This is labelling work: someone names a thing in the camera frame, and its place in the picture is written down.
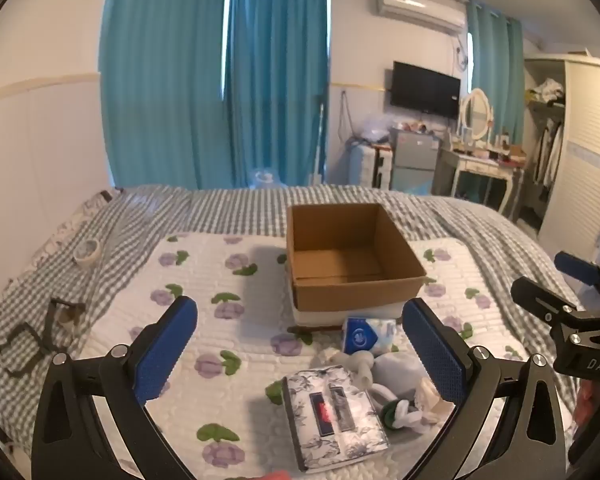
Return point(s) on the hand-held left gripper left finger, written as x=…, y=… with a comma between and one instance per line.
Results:
x=165, y=350

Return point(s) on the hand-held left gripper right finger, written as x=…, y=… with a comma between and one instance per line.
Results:
x=432, y=355

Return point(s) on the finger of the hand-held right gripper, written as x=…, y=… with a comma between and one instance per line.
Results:
x=575, y=266
x=540, y=300

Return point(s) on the blue tissue packet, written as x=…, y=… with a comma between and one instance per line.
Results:
x=362, y=335

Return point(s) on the floral tissue pack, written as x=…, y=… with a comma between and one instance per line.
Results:
x=330, y=410

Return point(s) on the brown cardboard box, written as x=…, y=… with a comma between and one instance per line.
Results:
x=350, y=265

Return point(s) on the person's right hand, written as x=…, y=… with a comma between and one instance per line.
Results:
x=587, y=400

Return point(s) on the floral quilted mat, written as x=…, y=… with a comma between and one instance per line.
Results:
x=220, y=310

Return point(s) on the white wardrobe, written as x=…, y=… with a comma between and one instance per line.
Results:
x=585, y=160

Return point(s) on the hanging clothes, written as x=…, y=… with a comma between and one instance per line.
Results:
x=550, y=152

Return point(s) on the white tape roll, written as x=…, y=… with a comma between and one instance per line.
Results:
x=86, y=252

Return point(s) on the grey gingham bed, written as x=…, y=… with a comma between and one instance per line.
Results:
x=130, y=220

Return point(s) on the white dressing table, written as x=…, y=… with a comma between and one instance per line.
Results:
x=472, y=165

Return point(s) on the oval vanity mirror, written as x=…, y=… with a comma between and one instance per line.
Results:
x=476, y=112

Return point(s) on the grey mini fridge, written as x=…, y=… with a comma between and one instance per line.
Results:
x=415, y=155

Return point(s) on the clear plastic bag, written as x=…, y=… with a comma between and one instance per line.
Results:
x=264, y=177

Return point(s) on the light blue suitcase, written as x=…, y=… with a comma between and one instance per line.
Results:
x=362, y=167

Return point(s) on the narrow teal curtain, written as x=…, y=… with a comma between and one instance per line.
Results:
x=497, y=70

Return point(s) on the white plastic bag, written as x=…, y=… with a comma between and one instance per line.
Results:
x=376, y=127

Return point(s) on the white mop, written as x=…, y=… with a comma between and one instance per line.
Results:
x=321, y=140

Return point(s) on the wide teal curtain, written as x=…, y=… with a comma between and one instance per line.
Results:
x=160, y=70

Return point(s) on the white air conditioner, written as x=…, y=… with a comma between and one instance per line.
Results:
x=420, y=10

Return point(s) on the black wall television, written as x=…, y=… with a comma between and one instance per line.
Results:
x=425, y=91

